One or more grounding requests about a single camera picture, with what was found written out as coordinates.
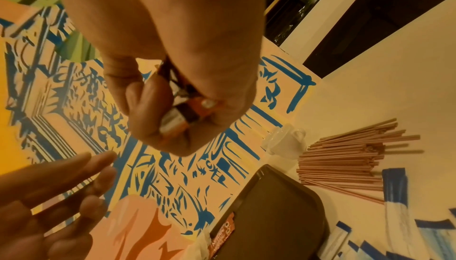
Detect person's right hand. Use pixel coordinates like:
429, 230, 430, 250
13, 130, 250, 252
51, 0, 268, 158

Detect person's left hand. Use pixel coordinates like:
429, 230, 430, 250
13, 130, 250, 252
0, 150, 118, 260

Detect Nescafe sachets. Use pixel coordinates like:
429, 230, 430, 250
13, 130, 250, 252
158, 58, 222, 139

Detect row of tea bags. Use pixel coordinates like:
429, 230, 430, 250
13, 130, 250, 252
181, 236, 213, 260

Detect single red coffee stick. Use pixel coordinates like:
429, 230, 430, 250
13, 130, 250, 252
208, 212, 238, 260

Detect bundle of red stir sticks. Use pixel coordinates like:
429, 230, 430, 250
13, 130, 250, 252
295, 117, 423, 206

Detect dark brown tray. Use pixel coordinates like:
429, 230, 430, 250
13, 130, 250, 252
206, 164, 333, 260

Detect pile of blue sugar sachets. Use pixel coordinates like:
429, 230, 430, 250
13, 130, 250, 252
316, 165, 456, 260

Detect small white cup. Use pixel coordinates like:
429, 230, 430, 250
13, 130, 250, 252
260, 124, 309, 161

